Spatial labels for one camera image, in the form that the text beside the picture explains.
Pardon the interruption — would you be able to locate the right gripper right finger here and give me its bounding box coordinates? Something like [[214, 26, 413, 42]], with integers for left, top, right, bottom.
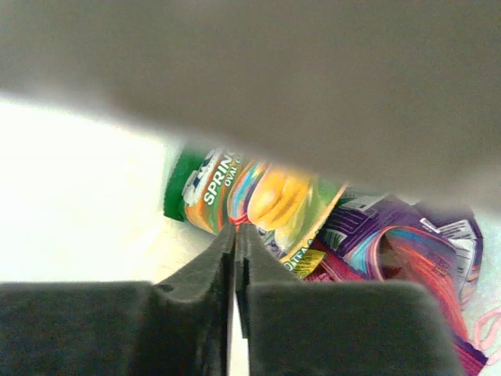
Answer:
[[236, 224, 463, 375]]

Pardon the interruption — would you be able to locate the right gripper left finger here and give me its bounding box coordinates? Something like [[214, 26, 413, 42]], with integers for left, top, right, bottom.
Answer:
[[1, 226, 236, 375]]

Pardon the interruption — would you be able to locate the yellow green snack packet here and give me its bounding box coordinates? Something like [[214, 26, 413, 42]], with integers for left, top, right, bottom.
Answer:
[[163, 146, 348, 279]]

